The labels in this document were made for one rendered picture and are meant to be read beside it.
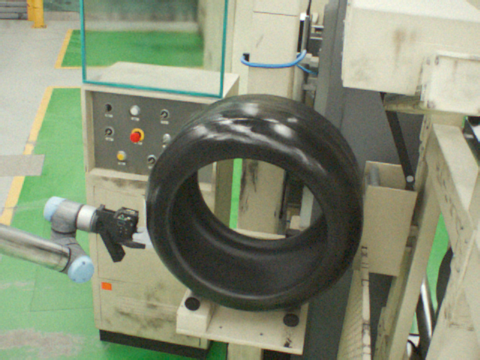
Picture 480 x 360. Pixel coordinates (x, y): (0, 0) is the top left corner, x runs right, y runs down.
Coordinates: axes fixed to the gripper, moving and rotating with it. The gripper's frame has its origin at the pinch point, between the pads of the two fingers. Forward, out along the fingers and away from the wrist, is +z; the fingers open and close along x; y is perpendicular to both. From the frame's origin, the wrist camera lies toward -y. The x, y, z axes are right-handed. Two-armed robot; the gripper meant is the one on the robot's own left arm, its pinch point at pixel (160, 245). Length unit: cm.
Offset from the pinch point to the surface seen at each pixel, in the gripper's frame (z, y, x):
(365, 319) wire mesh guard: 59, 5, -15
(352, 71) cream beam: 37, 70, -34
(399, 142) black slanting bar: 59, 40, 22
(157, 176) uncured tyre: -1.3, 26.7, -9.9
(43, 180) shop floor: -145, -120, 214
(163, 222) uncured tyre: 2.5, 15.3, -11.9
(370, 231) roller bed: 59, 11, 21
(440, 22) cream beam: 49, 82, -34
